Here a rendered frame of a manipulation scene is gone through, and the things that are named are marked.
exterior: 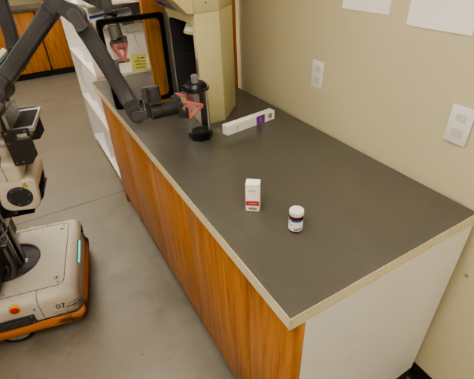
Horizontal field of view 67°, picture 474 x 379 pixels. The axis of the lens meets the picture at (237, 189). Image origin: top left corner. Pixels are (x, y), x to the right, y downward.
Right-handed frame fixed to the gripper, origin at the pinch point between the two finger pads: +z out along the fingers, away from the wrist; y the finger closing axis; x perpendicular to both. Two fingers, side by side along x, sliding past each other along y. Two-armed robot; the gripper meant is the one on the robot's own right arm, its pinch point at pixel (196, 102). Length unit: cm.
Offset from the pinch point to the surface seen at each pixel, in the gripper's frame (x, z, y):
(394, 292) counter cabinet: 31, 16, -94
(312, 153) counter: 16, 31, -38
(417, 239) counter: 16, 23, -92
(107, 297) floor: 110, -56, 23
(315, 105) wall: 7, 50, -16
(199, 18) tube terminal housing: -29.4, 8.7, 9.8
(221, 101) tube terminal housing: 6.4, 16.5, 9.8
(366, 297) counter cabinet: 25, 3, -94
